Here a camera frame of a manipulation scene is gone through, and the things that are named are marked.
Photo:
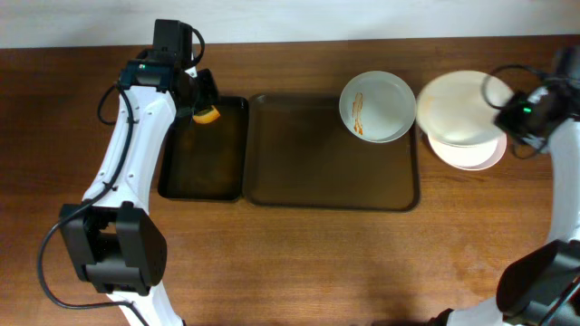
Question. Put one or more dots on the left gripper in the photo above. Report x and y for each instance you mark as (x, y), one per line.
(205, 91)

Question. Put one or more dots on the green and orange sponge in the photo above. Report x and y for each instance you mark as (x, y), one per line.
(207, 115)

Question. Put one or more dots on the white plate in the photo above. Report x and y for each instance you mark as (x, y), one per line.
(377, 107)
(452, 109)
(470, 158)

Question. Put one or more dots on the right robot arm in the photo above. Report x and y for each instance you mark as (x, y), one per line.
(540, 288)

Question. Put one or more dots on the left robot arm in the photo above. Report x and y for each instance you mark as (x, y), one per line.
(111, 240)

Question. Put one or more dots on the black small tray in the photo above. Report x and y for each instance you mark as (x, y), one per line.
(205, 162)

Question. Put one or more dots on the brown large serving tray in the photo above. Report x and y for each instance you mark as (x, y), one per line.
(299, 153)

